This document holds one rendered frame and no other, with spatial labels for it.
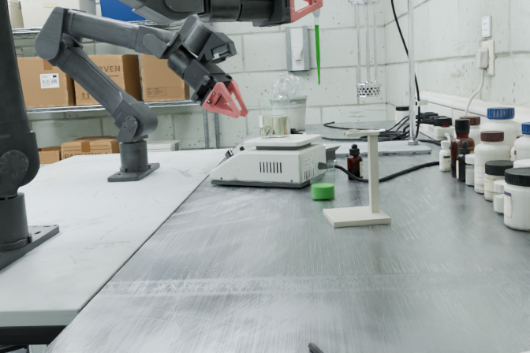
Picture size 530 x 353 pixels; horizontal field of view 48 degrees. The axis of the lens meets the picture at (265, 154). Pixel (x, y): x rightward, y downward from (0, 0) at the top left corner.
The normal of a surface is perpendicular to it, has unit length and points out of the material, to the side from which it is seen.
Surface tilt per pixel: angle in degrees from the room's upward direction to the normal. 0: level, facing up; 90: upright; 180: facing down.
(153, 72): 91
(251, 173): 90
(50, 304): 0
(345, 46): 90
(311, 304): 0
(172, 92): 89
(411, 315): 0
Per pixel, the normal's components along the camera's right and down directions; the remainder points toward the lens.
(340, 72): -0.07, 0.14
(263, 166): -0.44, 0.15
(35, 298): -0.05, -0.99
